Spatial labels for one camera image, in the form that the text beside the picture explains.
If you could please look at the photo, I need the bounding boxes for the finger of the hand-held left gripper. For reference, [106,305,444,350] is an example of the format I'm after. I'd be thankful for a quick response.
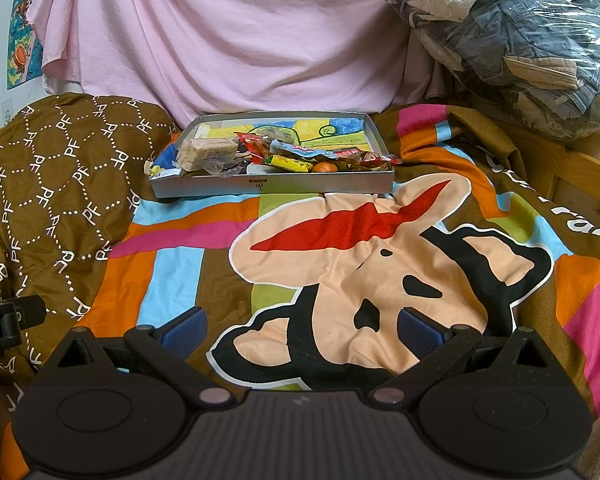
[7,294,48,331]

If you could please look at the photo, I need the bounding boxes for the grey box lid with drawing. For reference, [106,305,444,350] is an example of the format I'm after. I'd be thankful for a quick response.
[147,112,397,200]

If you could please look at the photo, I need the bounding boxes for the brown patterned quilt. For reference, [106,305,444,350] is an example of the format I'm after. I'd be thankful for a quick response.
[0,92,183,480]

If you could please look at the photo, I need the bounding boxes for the cartoon wall poster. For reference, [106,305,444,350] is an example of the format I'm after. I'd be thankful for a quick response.
[5,0,48,86]

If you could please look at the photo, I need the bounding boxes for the light blue candy packet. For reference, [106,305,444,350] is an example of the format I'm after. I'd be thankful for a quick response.
[271,141,321,157]

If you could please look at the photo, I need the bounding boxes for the yellow green snack packet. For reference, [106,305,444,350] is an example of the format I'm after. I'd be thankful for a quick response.
[270,155,313,174]

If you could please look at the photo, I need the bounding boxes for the pink bed sheet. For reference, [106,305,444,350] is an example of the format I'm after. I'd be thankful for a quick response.
[27,0,451,128]

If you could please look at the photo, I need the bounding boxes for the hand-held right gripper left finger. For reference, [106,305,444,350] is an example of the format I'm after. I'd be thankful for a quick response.
[45,307,233,403]

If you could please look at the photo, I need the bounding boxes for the blue and white packet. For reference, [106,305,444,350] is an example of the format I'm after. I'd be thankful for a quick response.
[147,152,183,179]

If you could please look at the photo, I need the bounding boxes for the red snack packet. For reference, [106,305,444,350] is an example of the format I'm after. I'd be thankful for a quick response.
[361,152,403,167]

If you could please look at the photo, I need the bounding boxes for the clear bag of clothes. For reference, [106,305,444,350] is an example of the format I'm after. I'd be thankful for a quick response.
[370,0,600,141]

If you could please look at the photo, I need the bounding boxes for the gold snack packet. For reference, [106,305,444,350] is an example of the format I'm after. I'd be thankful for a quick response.
[337,152,376,172]

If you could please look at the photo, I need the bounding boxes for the orange cracker pack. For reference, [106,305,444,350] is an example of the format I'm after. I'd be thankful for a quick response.
[176,139,238,171]

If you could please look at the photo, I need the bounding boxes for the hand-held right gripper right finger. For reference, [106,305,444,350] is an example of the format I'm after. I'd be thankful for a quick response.
[372,306,563,403]

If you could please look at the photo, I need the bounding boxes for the colourful cartoon printed blanket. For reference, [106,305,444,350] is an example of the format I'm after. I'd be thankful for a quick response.
[72,102,600,421]

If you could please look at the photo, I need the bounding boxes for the spotted quail egg packet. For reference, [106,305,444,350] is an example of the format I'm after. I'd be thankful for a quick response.
[221,152,251,176]

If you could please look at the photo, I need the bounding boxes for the small red green packet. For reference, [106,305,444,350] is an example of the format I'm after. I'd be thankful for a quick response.
[237,132,273,161]

